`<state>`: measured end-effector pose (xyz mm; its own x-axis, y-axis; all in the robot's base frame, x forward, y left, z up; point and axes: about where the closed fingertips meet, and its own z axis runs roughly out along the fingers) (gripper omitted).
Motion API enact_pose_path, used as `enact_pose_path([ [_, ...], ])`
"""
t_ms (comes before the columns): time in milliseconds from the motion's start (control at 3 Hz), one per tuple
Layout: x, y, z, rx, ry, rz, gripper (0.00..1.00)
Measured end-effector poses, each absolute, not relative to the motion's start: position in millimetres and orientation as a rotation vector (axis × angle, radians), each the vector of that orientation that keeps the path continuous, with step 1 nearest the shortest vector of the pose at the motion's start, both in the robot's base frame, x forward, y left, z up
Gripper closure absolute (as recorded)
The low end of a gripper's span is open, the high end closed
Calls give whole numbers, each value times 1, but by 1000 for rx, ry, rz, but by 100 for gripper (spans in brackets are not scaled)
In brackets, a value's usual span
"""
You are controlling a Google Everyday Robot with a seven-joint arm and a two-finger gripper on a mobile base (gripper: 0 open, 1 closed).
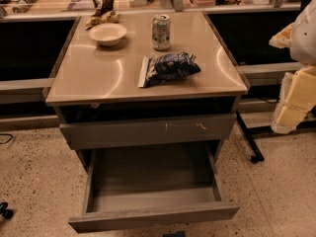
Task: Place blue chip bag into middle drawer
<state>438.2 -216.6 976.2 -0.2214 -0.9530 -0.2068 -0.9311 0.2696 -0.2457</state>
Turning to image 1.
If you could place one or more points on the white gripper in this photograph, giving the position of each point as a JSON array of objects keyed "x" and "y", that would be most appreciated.
[{"x": 304, "y": 39}]

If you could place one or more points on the blue chip bag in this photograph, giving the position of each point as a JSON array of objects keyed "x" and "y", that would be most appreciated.
[{"x": 170, "y": 66}]

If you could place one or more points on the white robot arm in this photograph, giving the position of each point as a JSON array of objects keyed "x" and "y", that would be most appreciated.
[{"x": 303, "y": 39}]

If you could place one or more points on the closed top drawer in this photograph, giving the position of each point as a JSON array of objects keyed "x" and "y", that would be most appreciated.
[{"x": 146, "y": 131}]

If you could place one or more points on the grey drawer cabinet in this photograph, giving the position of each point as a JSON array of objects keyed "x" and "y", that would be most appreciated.
[{"x": 104, "y": 100}]

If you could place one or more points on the open middle drawer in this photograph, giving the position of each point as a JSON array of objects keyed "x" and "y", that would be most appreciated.
[{"x": 144, "y": 186}]

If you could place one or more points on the white soda can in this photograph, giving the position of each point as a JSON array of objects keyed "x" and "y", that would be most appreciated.
[{"x": 161, "y": 32}]

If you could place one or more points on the white ceramic bowl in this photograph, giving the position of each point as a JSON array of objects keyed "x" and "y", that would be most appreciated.
[{"x": 108, "y": 34}]

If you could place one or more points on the black caster wheel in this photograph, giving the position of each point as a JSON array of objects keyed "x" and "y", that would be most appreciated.
[{"x": 4, "y": 211}]

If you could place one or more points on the black table leg frame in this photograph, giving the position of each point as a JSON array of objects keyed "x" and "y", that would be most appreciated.
[{"x": 251, "y": 133}]

